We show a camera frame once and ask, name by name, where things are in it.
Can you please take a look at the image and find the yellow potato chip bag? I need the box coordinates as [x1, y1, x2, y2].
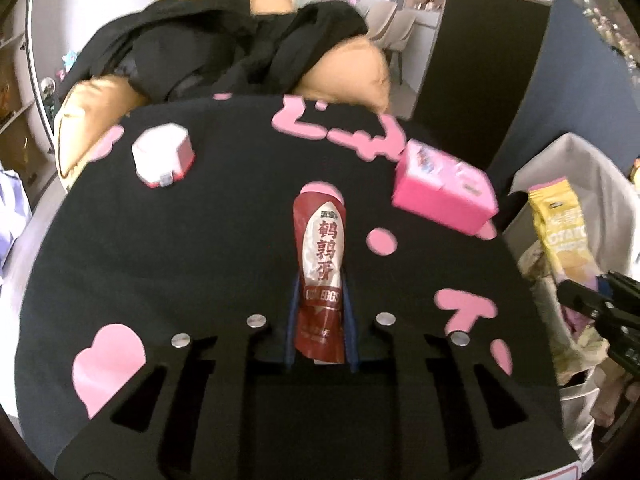
[528, 178, 601, 289]

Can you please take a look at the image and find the red quail egg pouch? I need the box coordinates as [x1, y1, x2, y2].
[293, 191, 345, 364]

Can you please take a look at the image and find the pink toy box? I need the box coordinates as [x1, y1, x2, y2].
[392, 140, 498, 235]

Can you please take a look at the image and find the dark blue partition panel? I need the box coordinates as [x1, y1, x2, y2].
[414, 0, 640, 196]

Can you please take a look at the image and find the white red small cup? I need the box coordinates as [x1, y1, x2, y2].
[131, 122, 195, 188]

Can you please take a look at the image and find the blue fabric bag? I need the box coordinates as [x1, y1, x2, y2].
[0, 169, 32, 269]

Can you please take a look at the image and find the white display shelf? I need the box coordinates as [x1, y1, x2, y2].
[1, 0, 55, 206]

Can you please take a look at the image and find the beige dining chair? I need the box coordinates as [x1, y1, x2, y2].
[366, 1, 416, 82]

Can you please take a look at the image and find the black clothing on sofa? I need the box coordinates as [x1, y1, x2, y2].
[58, 0, 367, 103]

